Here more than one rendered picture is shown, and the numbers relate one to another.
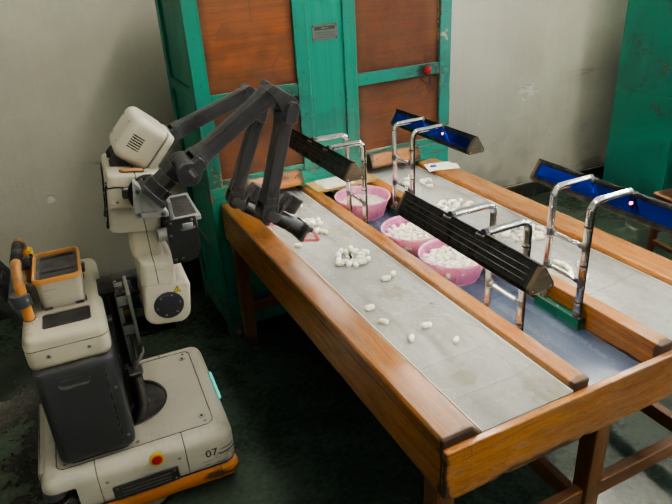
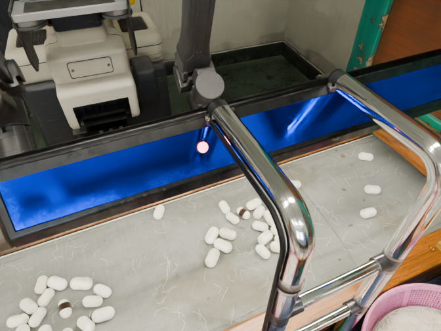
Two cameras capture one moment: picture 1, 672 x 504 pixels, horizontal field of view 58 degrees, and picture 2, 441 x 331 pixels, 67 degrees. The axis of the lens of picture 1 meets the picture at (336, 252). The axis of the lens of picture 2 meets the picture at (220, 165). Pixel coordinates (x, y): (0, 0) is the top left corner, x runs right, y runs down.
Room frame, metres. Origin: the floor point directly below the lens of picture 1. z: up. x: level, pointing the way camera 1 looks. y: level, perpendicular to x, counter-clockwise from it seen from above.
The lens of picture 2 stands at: (2.38, -0.28, 1.30)
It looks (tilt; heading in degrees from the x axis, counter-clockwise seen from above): 44 degrees down; 91
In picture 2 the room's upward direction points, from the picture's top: straight up
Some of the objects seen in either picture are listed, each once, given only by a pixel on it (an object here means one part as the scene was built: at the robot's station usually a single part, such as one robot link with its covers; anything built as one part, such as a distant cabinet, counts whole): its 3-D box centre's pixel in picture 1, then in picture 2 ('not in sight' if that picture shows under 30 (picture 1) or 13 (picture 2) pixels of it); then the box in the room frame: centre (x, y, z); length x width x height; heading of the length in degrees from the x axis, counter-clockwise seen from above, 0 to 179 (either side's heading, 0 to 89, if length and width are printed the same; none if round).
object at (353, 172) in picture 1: (319, 151); (279, 115); (2.44, 0.04, 1.08); 0.62 x 0.08 x 0.07; 25
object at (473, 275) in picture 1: (453, 262); not in sight; (2.06, -0.44, 0.72); 0.27 x 0.27 x 0.10
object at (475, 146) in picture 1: (433, 129); not in sight; (2.68, -0.47, 1.08); 0.62 x 0.08 x 0.07; 25
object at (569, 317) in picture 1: (583, 250); not in sight; (1.76, -0.80, 0.90); 0.20 x 0.19 x 0.45; 25
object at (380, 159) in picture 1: (394, 156); not in sight; (3.10, -0.34, 0.83); 0.30 x 0.06 x 0.07; 115
